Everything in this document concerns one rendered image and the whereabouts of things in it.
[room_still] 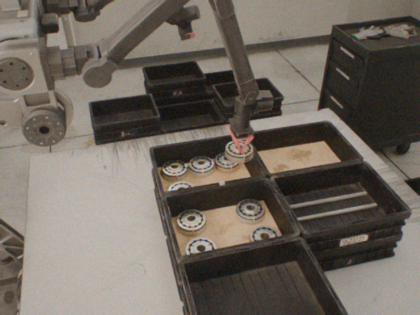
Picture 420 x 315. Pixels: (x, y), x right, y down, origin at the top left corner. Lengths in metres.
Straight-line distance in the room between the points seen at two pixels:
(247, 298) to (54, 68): 0.85
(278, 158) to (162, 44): 2.93
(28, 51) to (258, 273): 0.92
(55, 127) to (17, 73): 0.39
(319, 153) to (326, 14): 3.37
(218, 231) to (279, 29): 3.67
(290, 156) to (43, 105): 1.00
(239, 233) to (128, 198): 0.57
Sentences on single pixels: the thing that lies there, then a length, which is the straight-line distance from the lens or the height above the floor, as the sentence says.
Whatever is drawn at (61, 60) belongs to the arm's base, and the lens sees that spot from 1.22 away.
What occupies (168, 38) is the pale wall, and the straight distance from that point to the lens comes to 4.60.
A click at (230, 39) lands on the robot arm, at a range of 1.27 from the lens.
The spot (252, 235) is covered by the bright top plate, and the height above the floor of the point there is 0.86.
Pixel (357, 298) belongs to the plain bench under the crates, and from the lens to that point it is 1.60.
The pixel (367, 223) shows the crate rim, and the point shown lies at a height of 0.92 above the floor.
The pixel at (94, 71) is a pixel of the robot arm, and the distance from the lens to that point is 1.21.
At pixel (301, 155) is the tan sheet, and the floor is 0.83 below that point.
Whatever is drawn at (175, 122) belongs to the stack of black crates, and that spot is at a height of 0.38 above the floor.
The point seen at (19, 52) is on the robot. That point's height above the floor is 1.51.
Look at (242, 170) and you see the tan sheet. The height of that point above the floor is 0.83.
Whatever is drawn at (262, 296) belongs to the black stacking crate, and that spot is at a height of 0.83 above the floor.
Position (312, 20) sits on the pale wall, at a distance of 5.12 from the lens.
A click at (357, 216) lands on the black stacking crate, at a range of 1.68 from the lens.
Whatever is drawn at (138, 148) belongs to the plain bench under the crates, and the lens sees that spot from 2.16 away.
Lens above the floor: 1.95
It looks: 37 degrees down
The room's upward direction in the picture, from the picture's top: straight up
